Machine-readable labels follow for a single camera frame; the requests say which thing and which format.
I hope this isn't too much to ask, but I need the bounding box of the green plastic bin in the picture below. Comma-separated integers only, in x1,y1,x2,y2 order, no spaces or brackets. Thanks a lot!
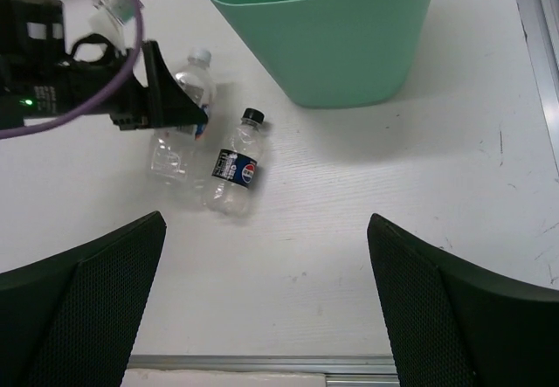
211,0,431,108

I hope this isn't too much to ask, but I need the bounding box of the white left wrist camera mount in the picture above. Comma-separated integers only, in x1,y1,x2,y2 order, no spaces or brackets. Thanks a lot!
89,0,135,47

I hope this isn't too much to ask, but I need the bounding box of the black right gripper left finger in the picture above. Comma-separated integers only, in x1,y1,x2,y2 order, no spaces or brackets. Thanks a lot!
1,211,166,386

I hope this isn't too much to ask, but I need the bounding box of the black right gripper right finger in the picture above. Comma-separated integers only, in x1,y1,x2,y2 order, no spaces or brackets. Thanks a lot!
367,214,558,386

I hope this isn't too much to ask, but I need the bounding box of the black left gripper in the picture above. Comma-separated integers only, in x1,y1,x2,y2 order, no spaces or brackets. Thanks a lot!
1,33,208,131

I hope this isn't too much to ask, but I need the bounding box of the aluminium frame rail right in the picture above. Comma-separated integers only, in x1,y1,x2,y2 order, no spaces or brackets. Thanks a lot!
515,0,558,149

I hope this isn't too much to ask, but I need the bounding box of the metal table edge rail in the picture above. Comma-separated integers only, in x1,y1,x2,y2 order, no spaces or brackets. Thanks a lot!
128,355,399,386

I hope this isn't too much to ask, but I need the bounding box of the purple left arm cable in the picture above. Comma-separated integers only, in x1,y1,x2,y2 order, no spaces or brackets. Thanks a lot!
0,0,146,141

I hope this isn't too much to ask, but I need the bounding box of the clear bottle white orange label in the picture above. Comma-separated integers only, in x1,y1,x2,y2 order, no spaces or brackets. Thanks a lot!
148,48,217,183

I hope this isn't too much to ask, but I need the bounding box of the clear Pepsi bottle black label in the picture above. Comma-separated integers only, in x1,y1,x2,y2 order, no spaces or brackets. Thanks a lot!
204,108,265,217

